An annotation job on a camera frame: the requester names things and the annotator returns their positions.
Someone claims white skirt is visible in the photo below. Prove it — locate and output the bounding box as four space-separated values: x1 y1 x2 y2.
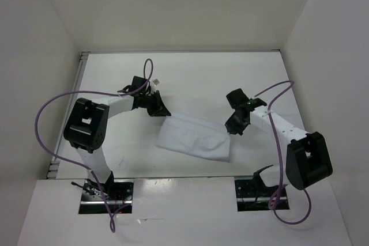
156 113 231 162

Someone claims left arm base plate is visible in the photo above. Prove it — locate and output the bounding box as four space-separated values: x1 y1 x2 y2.
74 179 134 214

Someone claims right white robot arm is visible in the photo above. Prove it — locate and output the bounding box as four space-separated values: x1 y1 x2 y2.
225 88 333 196

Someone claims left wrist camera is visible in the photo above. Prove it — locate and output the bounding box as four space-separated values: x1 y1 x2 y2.
152 79 160 86

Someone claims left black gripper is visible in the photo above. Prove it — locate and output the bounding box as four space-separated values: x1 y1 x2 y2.
140 90 170 116

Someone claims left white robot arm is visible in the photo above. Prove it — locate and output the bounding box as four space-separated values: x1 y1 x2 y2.
63 76 171 200

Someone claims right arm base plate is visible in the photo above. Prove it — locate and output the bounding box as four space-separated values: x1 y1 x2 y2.
234 177 278 212

